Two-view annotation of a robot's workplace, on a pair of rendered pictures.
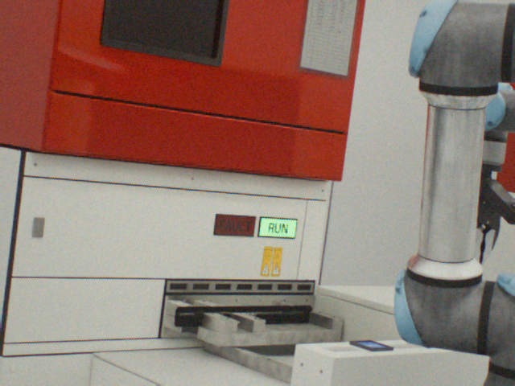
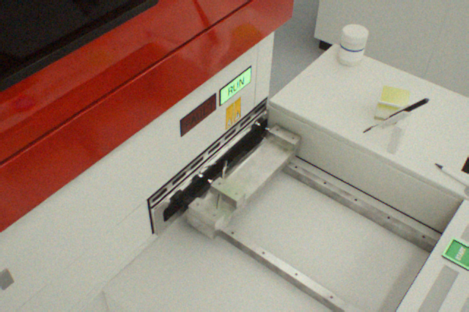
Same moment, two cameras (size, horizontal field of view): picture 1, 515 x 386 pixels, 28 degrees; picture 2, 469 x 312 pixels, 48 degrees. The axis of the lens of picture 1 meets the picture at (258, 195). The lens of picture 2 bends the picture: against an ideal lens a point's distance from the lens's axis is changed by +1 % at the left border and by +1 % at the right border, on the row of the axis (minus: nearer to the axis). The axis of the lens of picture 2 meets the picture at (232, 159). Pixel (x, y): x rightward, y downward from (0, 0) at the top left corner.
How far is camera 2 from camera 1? 1.61 m
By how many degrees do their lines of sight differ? 44
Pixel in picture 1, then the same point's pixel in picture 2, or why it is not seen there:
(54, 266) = (38, 283)
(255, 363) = (250, 252)
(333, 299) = (288, 116)
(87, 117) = (10, 184)
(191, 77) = (126, 41)
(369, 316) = (327, 141)
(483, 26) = not seen: outside the picture
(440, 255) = not seen: outside the picture
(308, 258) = (261, 86)
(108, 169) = not seen: hidden behind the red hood
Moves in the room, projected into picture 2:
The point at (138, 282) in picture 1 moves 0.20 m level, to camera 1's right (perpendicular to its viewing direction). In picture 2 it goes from (124, 221) to (218, 208)
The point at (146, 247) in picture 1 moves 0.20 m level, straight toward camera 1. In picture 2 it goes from (122, 195) to (141, 280)
